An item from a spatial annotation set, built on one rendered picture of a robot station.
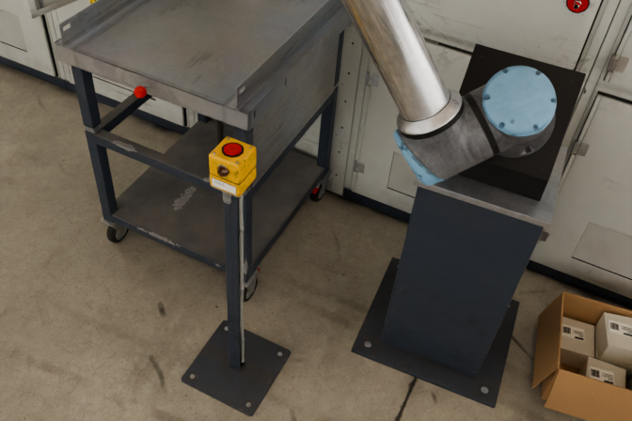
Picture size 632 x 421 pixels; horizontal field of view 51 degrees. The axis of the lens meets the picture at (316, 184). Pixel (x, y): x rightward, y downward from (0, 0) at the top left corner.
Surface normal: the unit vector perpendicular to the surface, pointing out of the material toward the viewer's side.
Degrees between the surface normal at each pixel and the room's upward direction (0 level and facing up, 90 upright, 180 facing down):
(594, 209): 90
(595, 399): 71
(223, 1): 0
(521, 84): 42
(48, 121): 0
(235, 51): 0
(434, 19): 90
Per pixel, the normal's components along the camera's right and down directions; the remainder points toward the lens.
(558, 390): -0.27, 0.36
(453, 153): 0.15, 0.51
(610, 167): -0.44, 0.60
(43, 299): 0.07, -0.72
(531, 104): -0.16, -0.11
